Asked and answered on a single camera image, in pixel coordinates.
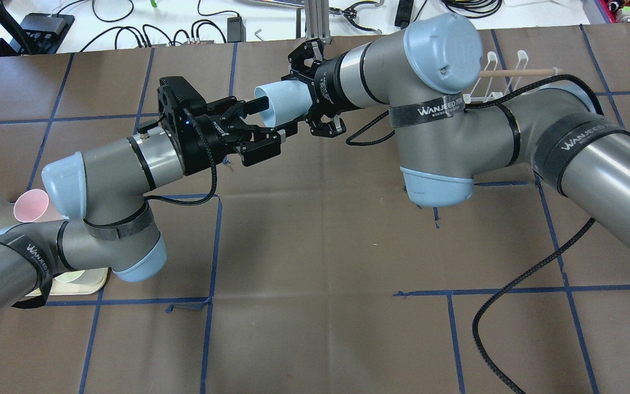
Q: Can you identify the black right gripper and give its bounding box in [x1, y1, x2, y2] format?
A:
[288, 39, 348, 137]

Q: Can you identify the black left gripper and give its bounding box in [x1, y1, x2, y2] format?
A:
[157, 77, 298, 176]

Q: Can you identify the light blue plastic cup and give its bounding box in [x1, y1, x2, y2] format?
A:
[254, 80, 312, 128]

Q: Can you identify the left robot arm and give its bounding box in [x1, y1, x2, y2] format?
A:
[0, 76, 301, 312]

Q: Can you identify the white plastic cup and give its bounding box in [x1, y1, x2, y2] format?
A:
[55, 270, 94, 285]

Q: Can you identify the pink plastic cup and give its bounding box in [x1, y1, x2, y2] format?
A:
[13, 189, 50, 223]

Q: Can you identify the cream plastic tray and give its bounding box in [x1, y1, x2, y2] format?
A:
[0, 224, 110, 298]

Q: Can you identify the aluminium frame post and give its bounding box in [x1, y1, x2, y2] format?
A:
[304, 0, 331, 44]

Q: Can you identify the white wire cup rack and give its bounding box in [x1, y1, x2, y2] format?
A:
[463, 49, 563, 105]

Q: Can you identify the black braided cable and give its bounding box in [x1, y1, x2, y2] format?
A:
[471, 218, 597, 394]

